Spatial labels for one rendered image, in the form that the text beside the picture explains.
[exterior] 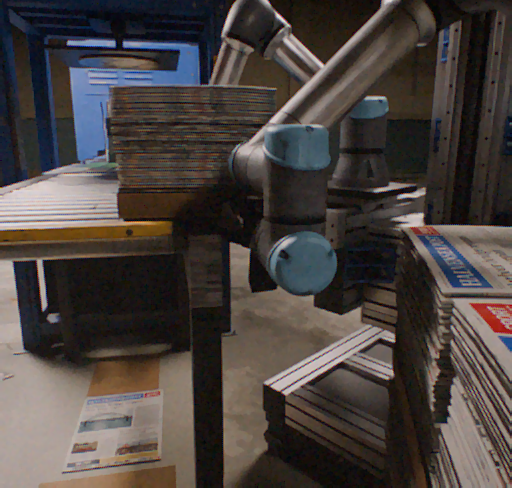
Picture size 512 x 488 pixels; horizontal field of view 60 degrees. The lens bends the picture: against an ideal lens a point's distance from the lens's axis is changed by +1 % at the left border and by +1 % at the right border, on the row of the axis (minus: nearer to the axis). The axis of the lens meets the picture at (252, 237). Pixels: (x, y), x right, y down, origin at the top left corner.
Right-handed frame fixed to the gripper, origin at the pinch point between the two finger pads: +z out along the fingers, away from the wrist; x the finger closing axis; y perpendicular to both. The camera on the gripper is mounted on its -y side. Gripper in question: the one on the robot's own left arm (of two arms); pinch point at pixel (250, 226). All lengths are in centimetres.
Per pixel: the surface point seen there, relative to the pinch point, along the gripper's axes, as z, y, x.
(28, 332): 121, -70, 79
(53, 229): -14.2, 3.5, 31.0
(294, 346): 102, -78, -40
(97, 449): 46, -78, 39
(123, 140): -1.8, 15.7, 21.8
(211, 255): -13.8, -1.6, 8.7
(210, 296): -13.8, -8.3, 8.9
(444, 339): -50, 0, -7
